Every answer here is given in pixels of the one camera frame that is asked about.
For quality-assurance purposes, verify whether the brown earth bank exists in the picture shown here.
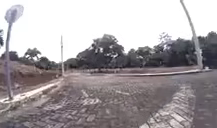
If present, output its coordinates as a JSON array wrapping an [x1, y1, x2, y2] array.
[[0, 59, 62, 91]]

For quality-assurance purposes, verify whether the grass verge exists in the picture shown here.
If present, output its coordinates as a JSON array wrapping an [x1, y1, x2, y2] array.
[[67, 65, 200, 75]]

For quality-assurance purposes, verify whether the pale straight concrete kerb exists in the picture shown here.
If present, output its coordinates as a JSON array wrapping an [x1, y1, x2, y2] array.
[[0, 78, 65, 116]]

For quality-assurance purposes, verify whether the grey brick paved road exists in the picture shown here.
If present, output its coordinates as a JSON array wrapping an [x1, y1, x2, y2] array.
[[0, 69, 217, 128]]

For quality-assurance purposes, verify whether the leaning grey pole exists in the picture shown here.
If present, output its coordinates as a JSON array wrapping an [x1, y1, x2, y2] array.
[[179, 0, 204, 70]]

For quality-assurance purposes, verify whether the pale curved concrete kerb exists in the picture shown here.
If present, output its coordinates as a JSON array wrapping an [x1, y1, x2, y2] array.
[[90, 68, 213, 78]]

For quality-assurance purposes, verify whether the straight grey utility pole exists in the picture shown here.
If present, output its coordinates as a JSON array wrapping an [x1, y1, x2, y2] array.
[[59, 34, 66, 77]]

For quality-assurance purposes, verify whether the row of trees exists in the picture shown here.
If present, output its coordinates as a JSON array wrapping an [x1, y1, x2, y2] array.
[[0, 30, 217, 71]]

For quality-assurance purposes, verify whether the round sign on pole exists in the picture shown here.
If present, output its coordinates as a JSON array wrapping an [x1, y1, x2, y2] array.
[[3, 4, 25, 101]]

